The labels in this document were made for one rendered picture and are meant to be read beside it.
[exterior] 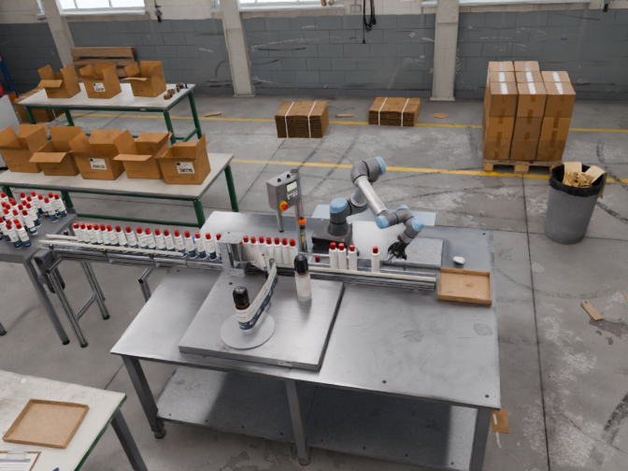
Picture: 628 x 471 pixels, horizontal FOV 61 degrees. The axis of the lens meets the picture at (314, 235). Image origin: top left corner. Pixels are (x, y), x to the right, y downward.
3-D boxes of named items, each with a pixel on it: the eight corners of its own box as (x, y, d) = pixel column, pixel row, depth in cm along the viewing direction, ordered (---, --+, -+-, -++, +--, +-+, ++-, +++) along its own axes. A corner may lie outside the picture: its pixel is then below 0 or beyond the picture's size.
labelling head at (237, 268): (224, 275, 341) (217, 242, 327) (232, 263, 352) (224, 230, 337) (245, 277, 338) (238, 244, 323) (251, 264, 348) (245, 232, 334)
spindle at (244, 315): (236, 333, 296) (228, 293, 279) (242, 321, 303) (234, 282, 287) (252, 335, 294) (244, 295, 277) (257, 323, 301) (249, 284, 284)
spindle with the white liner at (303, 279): (295, 301, 315) (290, 261, 299) (299, 291, 322) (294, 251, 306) (310, 302, 313) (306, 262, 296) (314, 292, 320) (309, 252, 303)
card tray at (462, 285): (437, 299, 314) (437, 294, 311) (439, 272, 334) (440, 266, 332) (491, 305, 306) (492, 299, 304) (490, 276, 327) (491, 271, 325)
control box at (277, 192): (269, 207, 327) (265, 180, 316) (291, 197, 336) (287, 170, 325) (279, 214, 321) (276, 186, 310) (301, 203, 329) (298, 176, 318)
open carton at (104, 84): (81, 101, 681) (71, 72, 660) (101, 90, 713) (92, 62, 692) (107, 102, 669) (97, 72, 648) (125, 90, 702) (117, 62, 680)
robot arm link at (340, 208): (325, 216, 363) (326, 199, 355) (343, 210, 368) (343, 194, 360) (334, 224, 355) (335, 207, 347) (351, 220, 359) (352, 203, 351)
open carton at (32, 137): (-1, 177, 514) (-18, 141, 493) (29, 156, 549) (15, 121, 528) (34, 178, 505) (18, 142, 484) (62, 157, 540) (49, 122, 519)
